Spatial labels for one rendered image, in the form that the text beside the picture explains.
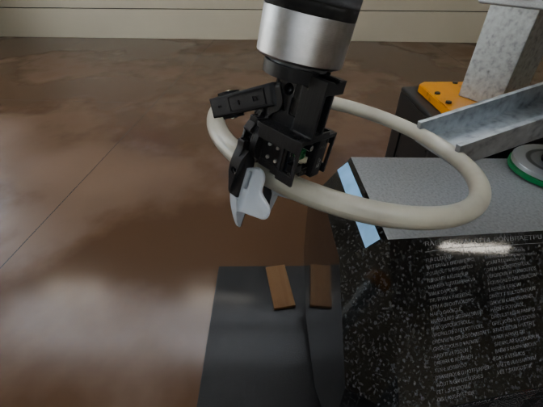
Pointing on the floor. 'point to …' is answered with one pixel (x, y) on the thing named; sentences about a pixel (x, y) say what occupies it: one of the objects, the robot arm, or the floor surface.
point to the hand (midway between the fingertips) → (251, 207)
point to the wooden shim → (279, 287)
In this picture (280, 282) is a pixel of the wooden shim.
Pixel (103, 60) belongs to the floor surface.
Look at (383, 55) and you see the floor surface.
